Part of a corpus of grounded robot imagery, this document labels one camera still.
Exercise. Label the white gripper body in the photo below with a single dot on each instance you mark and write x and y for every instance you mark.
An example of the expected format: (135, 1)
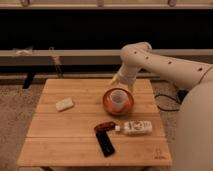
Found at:
(126, 77)

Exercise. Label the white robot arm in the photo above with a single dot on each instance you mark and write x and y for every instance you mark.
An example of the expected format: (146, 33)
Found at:
(193, 150)

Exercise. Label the white sponge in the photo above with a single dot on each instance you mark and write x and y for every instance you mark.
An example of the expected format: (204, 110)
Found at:
(64, 104)

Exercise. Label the white plastic cup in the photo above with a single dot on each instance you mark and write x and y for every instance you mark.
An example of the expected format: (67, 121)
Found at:
(117, 98)

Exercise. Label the orange bowl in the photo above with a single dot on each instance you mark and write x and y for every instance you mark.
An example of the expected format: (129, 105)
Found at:
(128, 103)

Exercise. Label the white labelled bottle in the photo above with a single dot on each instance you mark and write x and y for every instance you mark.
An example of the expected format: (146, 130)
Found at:
(135, 128)

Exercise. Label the brown glossy packet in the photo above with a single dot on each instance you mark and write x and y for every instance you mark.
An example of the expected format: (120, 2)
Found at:
(106, 126)

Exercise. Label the wooden table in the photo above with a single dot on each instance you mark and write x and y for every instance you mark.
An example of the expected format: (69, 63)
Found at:
(67, 138)

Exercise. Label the long metal rail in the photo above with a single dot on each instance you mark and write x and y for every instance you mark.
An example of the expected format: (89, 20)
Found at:
(90, 57)

